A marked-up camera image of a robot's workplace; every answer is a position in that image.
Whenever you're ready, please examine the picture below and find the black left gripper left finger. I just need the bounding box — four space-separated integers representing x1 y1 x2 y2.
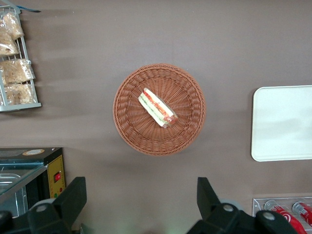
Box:
0 176 87 234

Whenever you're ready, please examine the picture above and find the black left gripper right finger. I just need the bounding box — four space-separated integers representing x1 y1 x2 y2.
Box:
186 176 303 234

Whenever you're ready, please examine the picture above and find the cream plastic tray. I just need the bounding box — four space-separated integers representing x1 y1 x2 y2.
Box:
251 85 312 162

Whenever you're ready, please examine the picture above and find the black food warmer cabinet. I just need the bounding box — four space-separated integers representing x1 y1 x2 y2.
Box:
0 147 66 217

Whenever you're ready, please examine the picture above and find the red cola bottle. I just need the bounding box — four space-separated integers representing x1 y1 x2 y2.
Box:
292 201 312 226
264 199 305 234

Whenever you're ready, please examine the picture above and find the brown wicker basket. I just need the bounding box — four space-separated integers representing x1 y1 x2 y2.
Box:
112 63 207 156

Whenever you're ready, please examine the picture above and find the clear bag of snacks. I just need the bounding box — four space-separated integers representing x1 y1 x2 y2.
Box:
3 82 37 105
0 58 36 85
2 12 25 41
0 31 20 57

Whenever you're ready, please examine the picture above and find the wrapped triangle sandwich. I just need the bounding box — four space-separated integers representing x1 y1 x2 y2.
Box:
138 87 178 129

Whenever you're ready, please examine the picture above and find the grey wire rack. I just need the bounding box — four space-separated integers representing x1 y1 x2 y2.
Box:
0 6 42 113

